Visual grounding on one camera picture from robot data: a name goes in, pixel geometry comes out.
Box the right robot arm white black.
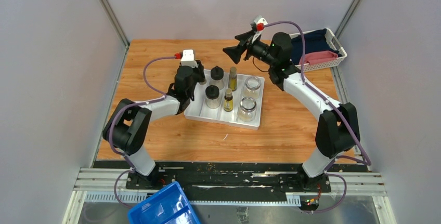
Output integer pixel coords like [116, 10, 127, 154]
[223, 30, 359, 192]

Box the glass jar front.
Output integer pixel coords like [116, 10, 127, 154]
[238, 97, 257, 122]

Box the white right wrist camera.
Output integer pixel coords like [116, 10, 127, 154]
[251, 15, 268, 43]

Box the navy blue cloth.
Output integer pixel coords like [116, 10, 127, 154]
[291, 29, 342, 60]

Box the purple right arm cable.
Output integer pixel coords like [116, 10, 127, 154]
[262, 20, 372, 215]

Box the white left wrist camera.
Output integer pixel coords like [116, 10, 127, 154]
[174, 49, 198, 68]

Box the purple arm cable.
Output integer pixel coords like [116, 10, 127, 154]
[107, 56, 178, 210]
[262, 20, 372, 215]

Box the black lid bead jar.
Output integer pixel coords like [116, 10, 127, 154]
[205, 85, 220, 109]
[210, 66, 225, 90]

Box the white plastic basket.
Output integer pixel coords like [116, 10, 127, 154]
[291, 28, 347, 73]

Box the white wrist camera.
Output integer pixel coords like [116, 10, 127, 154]
[251, 15, 268, 43]
[174, 49, 198, 68]

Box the yellow label sauce bottle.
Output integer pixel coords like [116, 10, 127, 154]
[223, 88, 234, 112]
[228, 67, 237, 91]

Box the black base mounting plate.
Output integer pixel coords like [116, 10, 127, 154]
[125, 161, 331, 202]

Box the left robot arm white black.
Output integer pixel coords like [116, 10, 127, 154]
[102, 60, 206, 189]

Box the pink cloth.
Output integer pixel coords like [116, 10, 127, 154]
[299, 50, 339, 65]

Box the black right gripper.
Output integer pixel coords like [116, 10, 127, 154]
[223, 30, 277, 67]

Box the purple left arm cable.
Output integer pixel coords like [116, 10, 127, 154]
[107, 56, 178, 210]

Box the white divided organizer tray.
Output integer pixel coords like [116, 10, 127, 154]
[184, 69, 265, 130]

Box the blue plastic bin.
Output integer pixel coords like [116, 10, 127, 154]
[127, 181, 201, 224]

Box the glass jar with grains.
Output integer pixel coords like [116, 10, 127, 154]
[243, 76, 262, 100]

